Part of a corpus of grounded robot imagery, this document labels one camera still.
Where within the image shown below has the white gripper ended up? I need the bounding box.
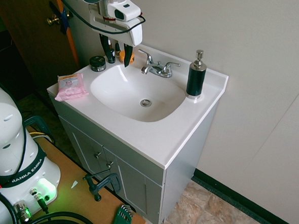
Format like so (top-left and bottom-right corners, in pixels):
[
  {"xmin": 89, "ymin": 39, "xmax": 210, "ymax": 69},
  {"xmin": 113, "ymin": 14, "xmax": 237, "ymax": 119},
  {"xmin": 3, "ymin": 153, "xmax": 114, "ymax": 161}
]
[{"xmin": 88, "ymin": 1, "xmax": 146, "ymax": 71}]

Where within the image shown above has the orange round jar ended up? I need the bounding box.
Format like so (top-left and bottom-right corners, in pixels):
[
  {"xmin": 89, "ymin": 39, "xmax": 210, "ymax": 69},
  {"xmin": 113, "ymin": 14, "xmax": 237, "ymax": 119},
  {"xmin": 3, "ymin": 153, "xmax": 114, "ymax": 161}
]
[{"xmin": 119, "ymin": 50, "xmax": 136, "ymax": 64}]

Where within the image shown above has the black round jar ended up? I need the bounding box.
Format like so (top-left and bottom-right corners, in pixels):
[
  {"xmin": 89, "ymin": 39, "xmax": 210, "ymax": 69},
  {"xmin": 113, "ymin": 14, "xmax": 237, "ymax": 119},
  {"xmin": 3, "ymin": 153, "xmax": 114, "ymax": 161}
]
[{"xmin": 89, "ymin": 55, "xmax": 107, "ymax": 72}]

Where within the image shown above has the orange vertical strip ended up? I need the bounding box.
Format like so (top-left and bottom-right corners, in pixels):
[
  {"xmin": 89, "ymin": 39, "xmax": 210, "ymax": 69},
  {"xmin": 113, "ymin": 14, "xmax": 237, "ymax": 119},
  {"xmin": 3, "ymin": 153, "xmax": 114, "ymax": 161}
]
[{"xmin": 66, "ymin": 27, "xmax": 80, "ymax": 69}]

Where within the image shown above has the chrome sink drain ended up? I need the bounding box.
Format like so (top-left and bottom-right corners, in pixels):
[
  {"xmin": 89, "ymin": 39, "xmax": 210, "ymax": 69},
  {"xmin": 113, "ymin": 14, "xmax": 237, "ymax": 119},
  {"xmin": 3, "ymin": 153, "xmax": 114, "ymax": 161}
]
[{"xmin": 139, "ymin": 98, "xmax": 153, "ymax": 108}]

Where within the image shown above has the pink wipes pack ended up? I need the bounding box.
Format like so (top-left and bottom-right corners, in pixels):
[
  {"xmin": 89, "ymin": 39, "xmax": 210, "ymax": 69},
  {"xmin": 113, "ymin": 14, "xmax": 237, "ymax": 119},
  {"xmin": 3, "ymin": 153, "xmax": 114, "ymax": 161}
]
[{"xmin": 53, "ymin": 72, "xmax": 90, "ymax": 103}]

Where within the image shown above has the blue tape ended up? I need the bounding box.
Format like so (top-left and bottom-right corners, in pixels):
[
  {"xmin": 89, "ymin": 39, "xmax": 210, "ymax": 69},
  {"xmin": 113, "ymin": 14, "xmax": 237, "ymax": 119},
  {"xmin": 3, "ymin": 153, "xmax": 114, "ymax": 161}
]
[{"xmin": 49, "ymin": 0, "xmax": 73, "ymax": 35}]

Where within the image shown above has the brass door knob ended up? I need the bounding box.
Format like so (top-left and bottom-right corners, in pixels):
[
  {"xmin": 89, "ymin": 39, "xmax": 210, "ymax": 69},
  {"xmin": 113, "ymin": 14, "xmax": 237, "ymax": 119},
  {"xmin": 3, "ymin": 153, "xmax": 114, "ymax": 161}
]
[{"xmin": 46, "ymin": 13, "xmax": 60, "ymax": 28}]

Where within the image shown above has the white sink vanity top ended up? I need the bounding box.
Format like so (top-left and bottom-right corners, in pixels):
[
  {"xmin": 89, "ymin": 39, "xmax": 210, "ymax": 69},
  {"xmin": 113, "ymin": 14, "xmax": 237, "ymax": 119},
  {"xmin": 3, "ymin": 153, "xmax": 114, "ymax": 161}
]
[{"xmin": 44, "ymin": 38, "xmax": 235, "ymax": 177}]

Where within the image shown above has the brown wooden door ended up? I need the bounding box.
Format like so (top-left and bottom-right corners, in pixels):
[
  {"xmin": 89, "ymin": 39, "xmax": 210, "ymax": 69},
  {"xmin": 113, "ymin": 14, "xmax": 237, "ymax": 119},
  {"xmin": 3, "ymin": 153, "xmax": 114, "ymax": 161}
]
[{"xmin": 0, "ymin": 0, "xmax": 82, "ymax": 101}]

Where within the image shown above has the grey vanity cabinet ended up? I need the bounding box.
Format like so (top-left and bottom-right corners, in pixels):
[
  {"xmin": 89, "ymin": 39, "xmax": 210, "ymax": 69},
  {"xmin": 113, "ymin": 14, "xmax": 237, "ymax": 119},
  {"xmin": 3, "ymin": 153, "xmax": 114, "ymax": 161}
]
[{"xmin": 52, "ymin": 87, "xmax": 226, "ymax": 224}]

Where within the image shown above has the dark green C clamp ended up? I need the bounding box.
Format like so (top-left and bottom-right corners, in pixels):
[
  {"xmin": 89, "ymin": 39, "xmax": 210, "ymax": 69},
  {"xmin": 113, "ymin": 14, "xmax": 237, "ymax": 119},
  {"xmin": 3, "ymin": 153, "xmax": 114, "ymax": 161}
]
[{"xmin": 82, "ymin": 169, "xmax": 123, "ymax": 203}]

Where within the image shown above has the green hex key set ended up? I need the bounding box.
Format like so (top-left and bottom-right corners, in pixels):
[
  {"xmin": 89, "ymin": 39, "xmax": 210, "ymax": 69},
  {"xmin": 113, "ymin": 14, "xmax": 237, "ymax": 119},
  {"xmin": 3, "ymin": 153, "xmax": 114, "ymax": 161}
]
[{"xmin": 105, "ymin": 204, "xmax": 135, "ymax": 224}]

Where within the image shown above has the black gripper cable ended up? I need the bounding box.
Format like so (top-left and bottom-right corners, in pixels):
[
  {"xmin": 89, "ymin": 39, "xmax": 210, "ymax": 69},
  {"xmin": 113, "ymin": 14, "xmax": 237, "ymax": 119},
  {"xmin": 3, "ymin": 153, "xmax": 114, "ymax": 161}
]
[{"xmin": 56, "ymin": 0, "xmax": 148, "ymax": 39}]

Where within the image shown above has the chrome two-handle faucet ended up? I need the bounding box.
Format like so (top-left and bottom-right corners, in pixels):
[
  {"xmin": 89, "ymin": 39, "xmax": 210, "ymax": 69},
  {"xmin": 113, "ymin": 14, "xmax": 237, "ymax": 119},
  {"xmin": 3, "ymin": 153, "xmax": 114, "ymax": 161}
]
[{"xmin": 137, "ymin": 46, "xmax": 182, "ymax": 80}]

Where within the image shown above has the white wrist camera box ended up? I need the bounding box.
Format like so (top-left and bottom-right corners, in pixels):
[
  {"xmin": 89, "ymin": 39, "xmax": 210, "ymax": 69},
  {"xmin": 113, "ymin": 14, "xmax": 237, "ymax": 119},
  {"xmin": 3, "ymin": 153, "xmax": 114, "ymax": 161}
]
[{"xmin": 110, "ymin": 0, "xmax": 142, "ymax": 22}]

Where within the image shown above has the thin black connector cable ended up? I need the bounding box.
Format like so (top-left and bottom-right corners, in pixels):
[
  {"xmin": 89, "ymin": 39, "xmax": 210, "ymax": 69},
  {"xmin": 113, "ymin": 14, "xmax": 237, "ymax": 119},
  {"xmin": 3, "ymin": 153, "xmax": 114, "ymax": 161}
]
[{"xmin": 29, "ymin": 188, "xmax": 55, "ymax": 224}]

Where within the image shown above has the thick black cable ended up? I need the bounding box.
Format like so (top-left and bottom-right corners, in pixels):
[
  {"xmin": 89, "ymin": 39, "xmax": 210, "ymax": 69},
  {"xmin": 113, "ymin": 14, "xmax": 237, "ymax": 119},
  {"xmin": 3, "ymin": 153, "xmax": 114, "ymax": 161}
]
[{"xmin": 0, "ymin": 180, "xmax": 104, "ymax": 224}]

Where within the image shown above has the black wall baseboard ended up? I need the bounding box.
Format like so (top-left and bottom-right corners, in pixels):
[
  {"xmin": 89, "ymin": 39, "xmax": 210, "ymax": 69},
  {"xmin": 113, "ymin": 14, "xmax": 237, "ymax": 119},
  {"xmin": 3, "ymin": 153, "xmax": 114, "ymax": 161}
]
[{"xmin": 191, "ymin": 163, "xmax": 292, "ymax": 224}]

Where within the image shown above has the silver cable connector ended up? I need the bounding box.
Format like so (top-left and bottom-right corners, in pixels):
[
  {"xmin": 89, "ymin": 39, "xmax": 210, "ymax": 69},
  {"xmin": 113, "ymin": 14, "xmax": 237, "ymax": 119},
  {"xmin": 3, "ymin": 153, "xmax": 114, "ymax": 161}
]
[{"xmin": 12, "ymin": 200, "xmax": 33, "ymax": 224}]

